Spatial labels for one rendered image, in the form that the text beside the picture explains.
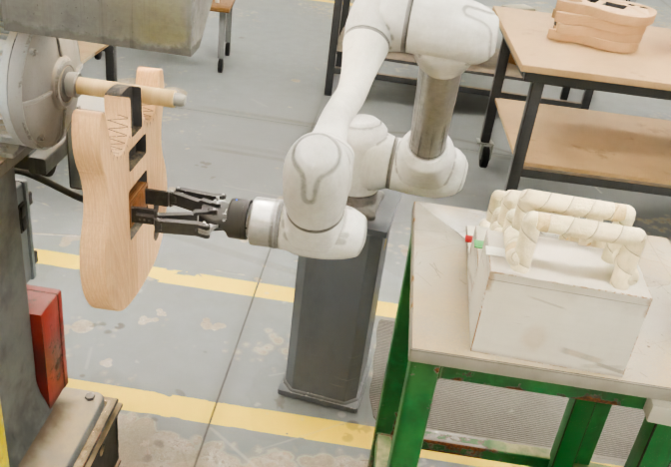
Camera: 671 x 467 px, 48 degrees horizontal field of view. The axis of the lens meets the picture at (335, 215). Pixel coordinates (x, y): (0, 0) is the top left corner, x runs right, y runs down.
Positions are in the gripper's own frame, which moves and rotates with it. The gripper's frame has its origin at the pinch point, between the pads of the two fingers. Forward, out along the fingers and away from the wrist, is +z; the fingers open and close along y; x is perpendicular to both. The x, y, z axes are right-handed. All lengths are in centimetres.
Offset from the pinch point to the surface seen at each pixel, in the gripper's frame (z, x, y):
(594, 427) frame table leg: -110, -72, 41
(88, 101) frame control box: 23.1, 5.4, 33.7
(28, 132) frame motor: 19.4, 12.2, -1.5
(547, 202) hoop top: -72, 12, -1
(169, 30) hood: -7.2, 34.7, -6.4
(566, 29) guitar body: -120, -8, 232
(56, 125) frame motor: 18.1, 10.6, 6.7
